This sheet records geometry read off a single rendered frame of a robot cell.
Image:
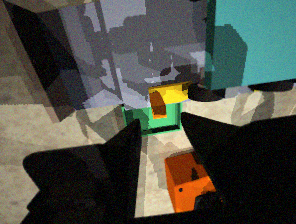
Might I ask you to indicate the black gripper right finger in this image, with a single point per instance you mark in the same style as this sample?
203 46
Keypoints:
231 154

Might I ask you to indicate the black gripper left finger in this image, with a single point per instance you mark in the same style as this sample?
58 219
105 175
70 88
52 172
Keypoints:
116 163

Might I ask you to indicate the yellow wedge chock with orange handle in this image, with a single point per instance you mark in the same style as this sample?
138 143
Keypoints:
165 94

